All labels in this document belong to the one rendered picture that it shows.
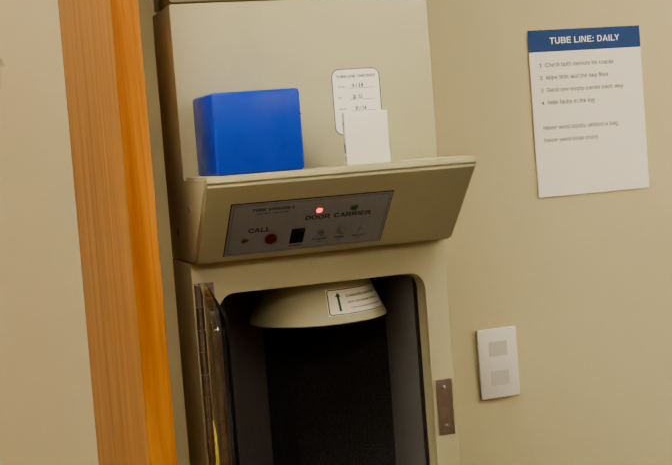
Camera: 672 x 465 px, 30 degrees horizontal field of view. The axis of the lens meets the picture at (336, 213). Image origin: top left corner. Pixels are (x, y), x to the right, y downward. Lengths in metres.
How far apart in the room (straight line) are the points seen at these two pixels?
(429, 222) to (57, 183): 0.62
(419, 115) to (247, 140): 0.27
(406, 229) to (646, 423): 0.86
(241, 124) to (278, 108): 0.05
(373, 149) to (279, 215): 0.13
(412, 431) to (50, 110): 0.70
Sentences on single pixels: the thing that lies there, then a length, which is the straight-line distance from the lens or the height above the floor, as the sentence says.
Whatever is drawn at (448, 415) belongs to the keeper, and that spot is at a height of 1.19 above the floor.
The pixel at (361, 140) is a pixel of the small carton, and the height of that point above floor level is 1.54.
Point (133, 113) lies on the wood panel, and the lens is 1.36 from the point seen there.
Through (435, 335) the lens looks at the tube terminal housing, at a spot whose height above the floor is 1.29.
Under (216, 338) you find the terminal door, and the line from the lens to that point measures 1.15.
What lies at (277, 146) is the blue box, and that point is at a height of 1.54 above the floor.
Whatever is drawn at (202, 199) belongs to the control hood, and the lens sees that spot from 1.37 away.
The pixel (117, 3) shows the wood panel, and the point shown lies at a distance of 1.37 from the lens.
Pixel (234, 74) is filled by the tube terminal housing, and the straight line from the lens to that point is 1.48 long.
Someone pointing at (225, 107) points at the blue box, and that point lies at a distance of 1.36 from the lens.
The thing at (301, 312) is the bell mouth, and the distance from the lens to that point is 1.54.
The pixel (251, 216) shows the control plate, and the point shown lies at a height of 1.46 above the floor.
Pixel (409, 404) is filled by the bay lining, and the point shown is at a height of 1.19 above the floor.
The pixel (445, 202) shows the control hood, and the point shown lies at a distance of 1.48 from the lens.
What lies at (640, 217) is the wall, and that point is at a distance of 2.20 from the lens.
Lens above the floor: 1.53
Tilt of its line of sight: 3 degrees down
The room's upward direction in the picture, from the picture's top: 4 degrees counter-clockwise
